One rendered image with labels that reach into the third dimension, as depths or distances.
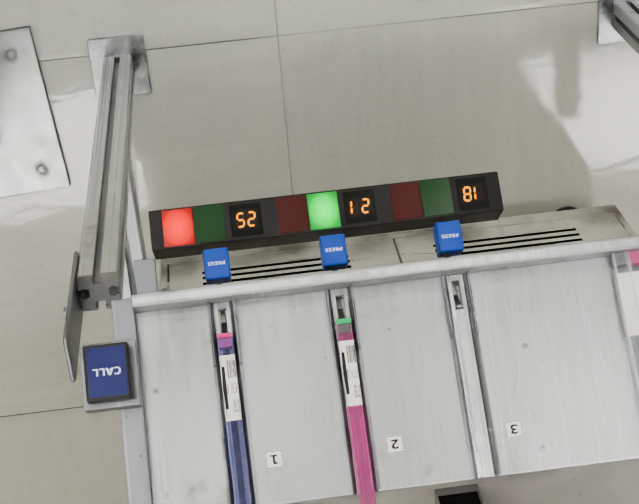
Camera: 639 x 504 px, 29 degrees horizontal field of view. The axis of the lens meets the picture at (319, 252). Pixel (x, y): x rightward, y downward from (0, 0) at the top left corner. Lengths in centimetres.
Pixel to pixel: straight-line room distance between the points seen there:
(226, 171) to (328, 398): 80
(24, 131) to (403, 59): 56
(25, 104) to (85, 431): 59
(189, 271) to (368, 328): 71
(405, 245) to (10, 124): 60
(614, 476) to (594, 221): 53
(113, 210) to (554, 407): 52
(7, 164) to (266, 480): 89
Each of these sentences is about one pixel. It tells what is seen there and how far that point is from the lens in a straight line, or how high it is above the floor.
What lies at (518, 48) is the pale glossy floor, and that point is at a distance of 190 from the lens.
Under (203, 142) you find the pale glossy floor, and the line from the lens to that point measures 188.
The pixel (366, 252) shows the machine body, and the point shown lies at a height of 12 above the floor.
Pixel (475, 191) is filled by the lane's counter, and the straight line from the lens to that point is 122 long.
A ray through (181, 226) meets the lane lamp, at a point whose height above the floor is 66.
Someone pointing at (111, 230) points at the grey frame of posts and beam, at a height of 55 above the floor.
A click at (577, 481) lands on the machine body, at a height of 62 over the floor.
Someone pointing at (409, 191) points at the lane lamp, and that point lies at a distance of 121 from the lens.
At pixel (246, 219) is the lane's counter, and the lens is 120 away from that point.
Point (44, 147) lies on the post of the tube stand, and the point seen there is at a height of 1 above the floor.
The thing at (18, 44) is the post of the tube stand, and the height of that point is 1.
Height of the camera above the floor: 172
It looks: 61 degrees down
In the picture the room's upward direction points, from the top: 167 degrees clockwise
